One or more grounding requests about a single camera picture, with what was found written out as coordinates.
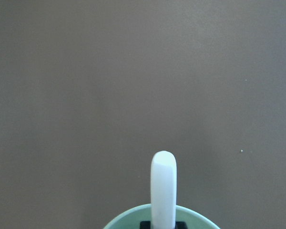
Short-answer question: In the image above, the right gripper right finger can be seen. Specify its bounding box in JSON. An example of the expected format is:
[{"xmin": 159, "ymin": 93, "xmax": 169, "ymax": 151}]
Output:
[{"xmin": 175, "ymin": 221, "xmax": 186, "ymax": 229}]

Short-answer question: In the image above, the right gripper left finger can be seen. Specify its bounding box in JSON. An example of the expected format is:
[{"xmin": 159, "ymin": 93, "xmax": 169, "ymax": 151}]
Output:
[{"xmin": 140, "ymin": 221, "xmax": 152, "ymax": 229}]

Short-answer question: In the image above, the light green bowl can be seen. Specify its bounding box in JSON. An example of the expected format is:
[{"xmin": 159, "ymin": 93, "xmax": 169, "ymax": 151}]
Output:
[{"xmin": 104, "ymin": 204, "xmax": 220, "ymax": 229}]

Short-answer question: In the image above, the white plastic spoon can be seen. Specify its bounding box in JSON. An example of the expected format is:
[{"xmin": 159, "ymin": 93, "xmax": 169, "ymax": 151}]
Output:
[{"xmin": 150, "ymin": 151, "xmax": 177, "ymax": 229}]

